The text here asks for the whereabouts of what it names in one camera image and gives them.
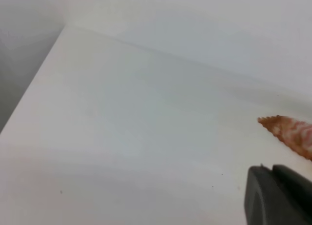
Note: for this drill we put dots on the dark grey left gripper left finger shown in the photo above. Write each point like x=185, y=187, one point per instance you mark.
x=267, y=203

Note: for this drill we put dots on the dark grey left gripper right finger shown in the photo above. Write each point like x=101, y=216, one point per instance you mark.
x=298, y=188

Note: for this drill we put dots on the pink white striped rag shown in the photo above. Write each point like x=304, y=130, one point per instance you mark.
x=295, y=134

